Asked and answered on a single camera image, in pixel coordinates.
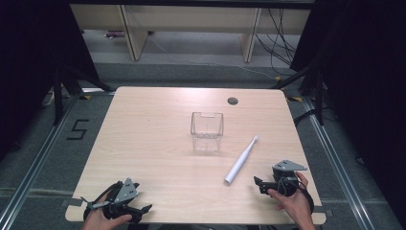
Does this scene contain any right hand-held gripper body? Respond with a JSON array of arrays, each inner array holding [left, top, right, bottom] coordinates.
[[269, 159, 308, 197]]

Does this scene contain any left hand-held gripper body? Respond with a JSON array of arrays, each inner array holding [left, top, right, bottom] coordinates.
[[80, 177, 143, 223]]

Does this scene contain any white electric toothbrush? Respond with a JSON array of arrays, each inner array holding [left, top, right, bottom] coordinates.
[[224, 134, 260, 186]]

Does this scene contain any clear plastic container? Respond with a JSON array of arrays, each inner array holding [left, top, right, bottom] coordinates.
[[190, 111, 224, 152]]

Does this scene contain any person's right hand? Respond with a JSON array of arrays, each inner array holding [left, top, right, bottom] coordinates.
[[267, 172, 316, 230]]

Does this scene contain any person's left hand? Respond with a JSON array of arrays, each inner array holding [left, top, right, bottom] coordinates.
[[80, 195, 133, 230]]

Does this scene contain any black metal stand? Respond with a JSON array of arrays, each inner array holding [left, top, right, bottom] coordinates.
[[271, 61, 327, 127], [52, 65, 116, 127]]

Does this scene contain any black curtain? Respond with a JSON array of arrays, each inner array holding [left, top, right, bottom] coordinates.
[[0, 0, 101, 161], [289, 0, 406, 221]]

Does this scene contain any small dark pink object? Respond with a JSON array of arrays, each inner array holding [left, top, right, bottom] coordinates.
[[104, 30, 126, 40]]

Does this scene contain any light wooden shelf unit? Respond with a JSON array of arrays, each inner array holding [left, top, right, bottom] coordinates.
[[70, 3, 312, 63]]

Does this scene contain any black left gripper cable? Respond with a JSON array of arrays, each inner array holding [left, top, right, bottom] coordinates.
[[83, 180, 124, 221]]

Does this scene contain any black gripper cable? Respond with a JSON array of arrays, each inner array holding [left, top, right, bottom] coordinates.
[[296, 185, 316, 215], [83, 180, 124, 221]]

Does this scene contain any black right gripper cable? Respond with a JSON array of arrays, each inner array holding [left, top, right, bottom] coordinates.
[[296, 185, 316, 215]]

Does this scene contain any metal floor rail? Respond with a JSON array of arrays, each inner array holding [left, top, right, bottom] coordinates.
[[301, 96, 377, 230], [0, 93, 80, 230]]

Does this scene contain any thick black floor cable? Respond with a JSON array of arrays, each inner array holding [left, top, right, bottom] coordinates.
[[293, 106, 333, 127]]

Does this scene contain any thick white cable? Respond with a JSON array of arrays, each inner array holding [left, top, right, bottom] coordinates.
[[41, 90, 57, 108]]

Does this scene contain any thin white floor cable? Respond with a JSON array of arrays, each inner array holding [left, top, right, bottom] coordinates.
[[147, 33, 280, 81]]

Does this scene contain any bundle of black cables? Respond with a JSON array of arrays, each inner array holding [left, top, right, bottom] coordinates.
[[255, 8, 299, 77]]

